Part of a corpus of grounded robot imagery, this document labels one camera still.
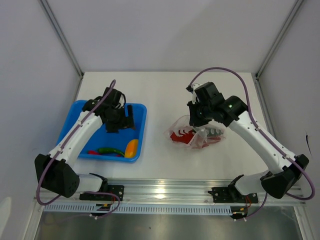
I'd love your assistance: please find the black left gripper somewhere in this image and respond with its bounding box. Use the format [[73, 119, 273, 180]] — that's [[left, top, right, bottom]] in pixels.
[[105, 104, 135, 134]]

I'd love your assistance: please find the dark green toy cucumber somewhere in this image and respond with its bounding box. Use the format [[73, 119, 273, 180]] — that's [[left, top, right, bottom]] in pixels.
[[205, 127, 224, 138]]

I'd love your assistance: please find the blue plastic bin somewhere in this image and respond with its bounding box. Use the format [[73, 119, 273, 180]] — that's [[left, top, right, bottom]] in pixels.
[[56, 100, 147, 163]]

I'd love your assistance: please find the orange yellow toy mango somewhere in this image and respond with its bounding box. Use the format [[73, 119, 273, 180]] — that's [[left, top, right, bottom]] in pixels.
[[124, 139, 139, 159]]

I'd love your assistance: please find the red toy lobster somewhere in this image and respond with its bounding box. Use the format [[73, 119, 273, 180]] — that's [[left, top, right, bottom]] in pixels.
[[170, 127, 225, 149]]

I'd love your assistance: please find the clear pink zip top bag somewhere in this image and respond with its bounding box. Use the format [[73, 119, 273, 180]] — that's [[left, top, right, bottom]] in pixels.
[[164, 115, 226, 150]]

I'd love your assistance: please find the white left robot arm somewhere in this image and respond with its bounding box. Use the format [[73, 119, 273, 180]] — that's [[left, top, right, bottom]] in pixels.
[[34, 87, 135, 200]]

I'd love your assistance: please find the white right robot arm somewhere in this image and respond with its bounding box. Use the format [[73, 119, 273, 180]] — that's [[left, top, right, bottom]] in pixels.
[[187, 82, 309, 202]]

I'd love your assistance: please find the green toy chili pepper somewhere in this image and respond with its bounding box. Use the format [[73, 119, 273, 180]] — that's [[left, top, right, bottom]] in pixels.
[[97, 147, 125, 157]]

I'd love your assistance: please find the red toy chili pepper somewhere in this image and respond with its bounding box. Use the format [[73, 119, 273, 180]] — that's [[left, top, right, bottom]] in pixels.
[[87, 150, 122, 157]]

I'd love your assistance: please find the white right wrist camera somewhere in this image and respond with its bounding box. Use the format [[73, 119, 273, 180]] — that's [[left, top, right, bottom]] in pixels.
[[186, 83, 201, 99]]

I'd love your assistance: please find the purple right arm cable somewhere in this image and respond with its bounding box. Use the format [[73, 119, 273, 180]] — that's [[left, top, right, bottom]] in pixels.
[[189, 66, 316, 222]]

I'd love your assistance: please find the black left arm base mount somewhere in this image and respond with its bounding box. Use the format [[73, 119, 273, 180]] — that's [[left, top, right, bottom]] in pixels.
[[79, 185, 125, 201]]

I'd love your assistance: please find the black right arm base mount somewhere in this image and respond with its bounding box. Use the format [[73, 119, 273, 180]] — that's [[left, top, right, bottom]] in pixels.
[[207, 187, 259, 204]]

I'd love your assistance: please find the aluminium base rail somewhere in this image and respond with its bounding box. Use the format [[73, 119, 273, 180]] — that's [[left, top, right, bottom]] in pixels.
[[40, 178, 306, 206]]

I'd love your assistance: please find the slotted white cable duct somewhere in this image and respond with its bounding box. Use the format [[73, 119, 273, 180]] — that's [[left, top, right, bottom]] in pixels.
[[44, 203, 233, 216]]

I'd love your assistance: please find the left aluminium frame post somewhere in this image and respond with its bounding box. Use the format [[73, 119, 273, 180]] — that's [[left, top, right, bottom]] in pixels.
[[38, 0, 84, 79]]

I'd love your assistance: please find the aluminium frame post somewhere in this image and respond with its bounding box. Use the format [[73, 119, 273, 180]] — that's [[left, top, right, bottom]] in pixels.
[[38, 0, 84, 79], [255, 0, 307, 80]]

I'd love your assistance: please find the right aluminium frame post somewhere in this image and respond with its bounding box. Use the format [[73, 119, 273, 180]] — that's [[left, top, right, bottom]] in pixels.
[[255, 0, 307, 80]]

